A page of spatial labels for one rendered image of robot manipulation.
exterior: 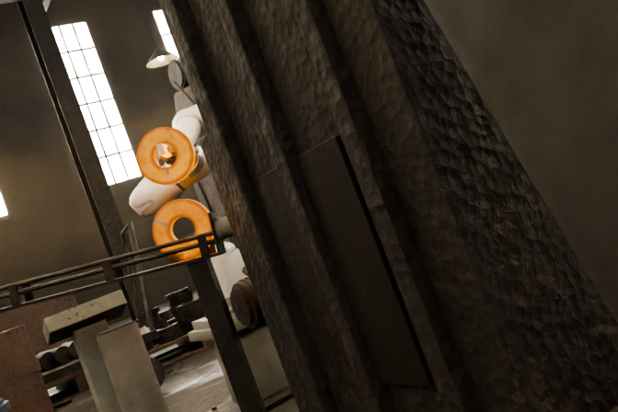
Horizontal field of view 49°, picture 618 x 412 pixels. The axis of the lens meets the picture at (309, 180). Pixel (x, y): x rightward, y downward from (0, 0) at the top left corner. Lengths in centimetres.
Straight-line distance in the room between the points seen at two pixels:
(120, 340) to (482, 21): 150
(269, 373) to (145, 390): 81
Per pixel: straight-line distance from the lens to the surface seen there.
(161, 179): 181
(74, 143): 997
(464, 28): 82
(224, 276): 271
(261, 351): 274
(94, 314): 217
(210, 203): 787
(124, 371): 204
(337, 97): 101
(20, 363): 385
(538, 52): 76
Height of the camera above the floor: 63
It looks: 3 degrees up
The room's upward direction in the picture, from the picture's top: 21 degrees counter-clockwise
